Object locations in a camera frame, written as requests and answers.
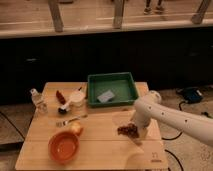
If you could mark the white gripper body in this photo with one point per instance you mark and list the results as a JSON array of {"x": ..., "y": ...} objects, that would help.
[{"x": 142, "y": 123}]

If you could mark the bunch of dark grapes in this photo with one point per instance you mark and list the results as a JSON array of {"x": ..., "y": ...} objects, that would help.
[{"x": 129, "y": 130}]

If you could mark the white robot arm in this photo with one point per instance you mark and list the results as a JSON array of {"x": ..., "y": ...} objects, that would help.
[{"x": 149, "y": 107}]

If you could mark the red bowl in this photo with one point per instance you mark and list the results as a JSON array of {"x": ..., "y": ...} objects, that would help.
[{"x": 63, "y": 147}]

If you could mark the green plastic tray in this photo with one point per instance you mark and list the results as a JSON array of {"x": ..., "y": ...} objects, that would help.
[{"x": 121, "y": 85}]

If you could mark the blue black device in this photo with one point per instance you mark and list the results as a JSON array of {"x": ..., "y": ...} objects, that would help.
[{"x": 192, "y": 95}]

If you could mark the white cup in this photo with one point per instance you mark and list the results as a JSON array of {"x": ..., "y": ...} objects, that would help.
[{"x": 76, "y": 98}]

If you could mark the silver fork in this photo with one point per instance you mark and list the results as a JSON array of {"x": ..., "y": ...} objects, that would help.
[{"x": 66, "y": 122}]

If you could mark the red chili pepper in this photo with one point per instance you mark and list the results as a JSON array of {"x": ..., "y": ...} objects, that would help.
[{"x": 60, "y": 97}]

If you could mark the clear plastic bottle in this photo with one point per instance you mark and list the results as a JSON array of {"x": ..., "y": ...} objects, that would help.
[{"x": 38, "y": 101}]

